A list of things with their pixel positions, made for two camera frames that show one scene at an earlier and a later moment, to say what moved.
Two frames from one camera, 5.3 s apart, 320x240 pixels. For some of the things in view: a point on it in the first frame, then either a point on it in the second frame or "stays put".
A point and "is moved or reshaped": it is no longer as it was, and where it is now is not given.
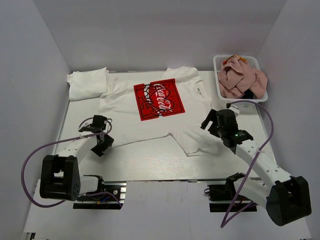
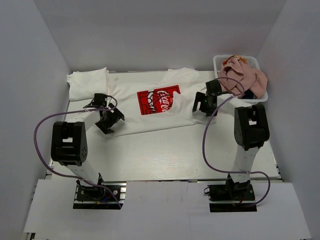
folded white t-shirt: [87, 84] stays put
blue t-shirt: [249, 94] stays put
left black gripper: [98, 150] to [116, 116]
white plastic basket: [218, 60] stays put
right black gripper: [212, 116] to [201, 97]
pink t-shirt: [236, 77] stays put
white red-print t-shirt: [175, 106] is moved or reshaped
